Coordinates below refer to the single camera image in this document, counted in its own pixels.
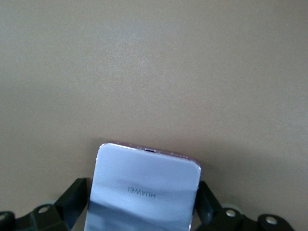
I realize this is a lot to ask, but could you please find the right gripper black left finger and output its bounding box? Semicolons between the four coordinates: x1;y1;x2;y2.
0;178;88;231

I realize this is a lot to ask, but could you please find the lilac phone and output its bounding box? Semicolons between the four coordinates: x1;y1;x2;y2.
83;141;202;231

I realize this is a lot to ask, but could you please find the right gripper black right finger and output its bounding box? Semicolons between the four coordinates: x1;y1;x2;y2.
192;180;295;231

